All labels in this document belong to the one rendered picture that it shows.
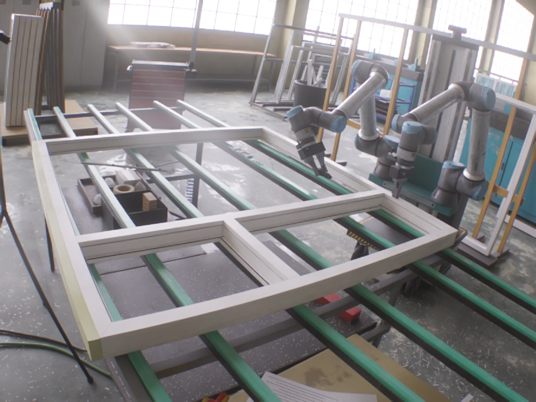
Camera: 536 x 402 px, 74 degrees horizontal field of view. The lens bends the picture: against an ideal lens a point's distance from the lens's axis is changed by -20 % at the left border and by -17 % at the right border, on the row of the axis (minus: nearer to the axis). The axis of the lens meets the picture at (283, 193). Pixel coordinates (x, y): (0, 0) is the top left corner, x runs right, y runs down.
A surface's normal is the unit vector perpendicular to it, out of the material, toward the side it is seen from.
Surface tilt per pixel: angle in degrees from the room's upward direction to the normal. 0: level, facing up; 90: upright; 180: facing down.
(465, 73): 90
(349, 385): 0
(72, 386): 0
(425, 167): 90
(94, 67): 90
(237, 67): 90
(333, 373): 0
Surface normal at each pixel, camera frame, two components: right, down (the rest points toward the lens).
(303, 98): -0.47, 0.33
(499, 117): -0.78, 0.12
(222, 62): 0.61, 0.40
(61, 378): 0.16, -0.91
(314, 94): 0.08, 0.46
